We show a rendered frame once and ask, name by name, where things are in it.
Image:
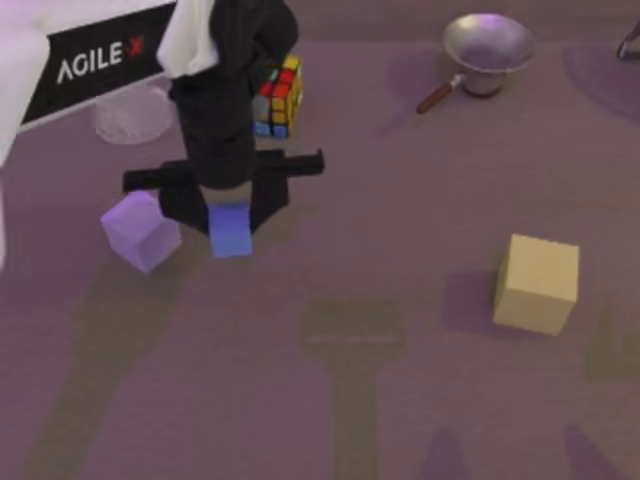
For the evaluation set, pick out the small blue block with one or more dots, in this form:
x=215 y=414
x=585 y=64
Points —
x=230 y=230

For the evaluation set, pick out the purple cube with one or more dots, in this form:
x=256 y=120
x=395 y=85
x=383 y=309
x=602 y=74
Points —
x=140 y=232

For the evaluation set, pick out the yellow cube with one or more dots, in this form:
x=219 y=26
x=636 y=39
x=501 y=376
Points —
x=537 y=285

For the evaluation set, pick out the multicoloured puzzle cube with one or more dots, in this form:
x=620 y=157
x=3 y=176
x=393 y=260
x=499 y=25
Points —
x=282 y=95

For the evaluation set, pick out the clear glass bowl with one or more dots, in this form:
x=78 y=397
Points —
x=130 y=120

